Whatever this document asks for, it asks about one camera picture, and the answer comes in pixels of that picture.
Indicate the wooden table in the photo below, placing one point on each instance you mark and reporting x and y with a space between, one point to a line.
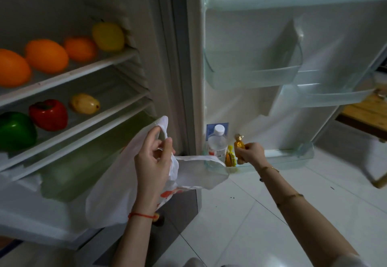
365 112

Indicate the small yellow mango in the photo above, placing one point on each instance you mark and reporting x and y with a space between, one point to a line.
84 103

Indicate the clear water bottle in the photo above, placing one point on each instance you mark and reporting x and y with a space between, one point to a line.
217 144

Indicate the person's right forearm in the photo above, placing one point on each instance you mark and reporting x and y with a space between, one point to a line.
302 215

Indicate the small orange fruit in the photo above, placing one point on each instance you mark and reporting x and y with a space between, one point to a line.
80 48

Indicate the person's left forearm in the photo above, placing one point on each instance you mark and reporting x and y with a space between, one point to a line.
136 239

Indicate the yellow flat snack packet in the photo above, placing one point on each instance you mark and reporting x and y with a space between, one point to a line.
230 157

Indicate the person's right hand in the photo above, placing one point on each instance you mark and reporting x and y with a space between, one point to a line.
254 155

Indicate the white refrigerator body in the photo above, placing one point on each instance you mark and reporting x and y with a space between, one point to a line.
151 18

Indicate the white refrigerator door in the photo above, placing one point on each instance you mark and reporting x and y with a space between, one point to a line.
272 118

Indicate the white plastic bag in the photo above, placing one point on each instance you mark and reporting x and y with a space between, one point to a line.
121 185

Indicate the person's left thumb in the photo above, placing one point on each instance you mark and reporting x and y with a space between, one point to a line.
170 151

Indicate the person's left hand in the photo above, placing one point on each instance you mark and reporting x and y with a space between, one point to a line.
151 173

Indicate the person's right thumb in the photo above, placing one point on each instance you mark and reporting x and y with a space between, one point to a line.
249 145

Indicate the clear crisper drawer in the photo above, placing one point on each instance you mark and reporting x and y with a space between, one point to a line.
81 167

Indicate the red bell pepper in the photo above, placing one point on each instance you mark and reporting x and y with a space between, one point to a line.
48 114

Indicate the yellow twisted snack packet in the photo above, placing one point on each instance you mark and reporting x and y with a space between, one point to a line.
239 142

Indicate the clear long door bin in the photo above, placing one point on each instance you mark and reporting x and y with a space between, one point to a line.
326 94

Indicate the clear low door bin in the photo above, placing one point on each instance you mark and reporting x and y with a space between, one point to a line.
284 156

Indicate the green bell pepper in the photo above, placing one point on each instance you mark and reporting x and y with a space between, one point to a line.
16 130

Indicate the yellow lemon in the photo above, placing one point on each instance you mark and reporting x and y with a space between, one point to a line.
108 36

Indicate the glass fridge shelf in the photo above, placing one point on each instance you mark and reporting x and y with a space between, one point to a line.
75 71
90 121

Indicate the clear curved door bin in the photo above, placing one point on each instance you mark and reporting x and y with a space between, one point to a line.
254 70

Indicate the blue and white carton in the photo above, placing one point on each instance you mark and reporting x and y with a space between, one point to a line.
210 130

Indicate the large orange fruit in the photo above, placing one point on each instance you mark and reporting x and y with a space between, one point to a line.
47 55
12 68

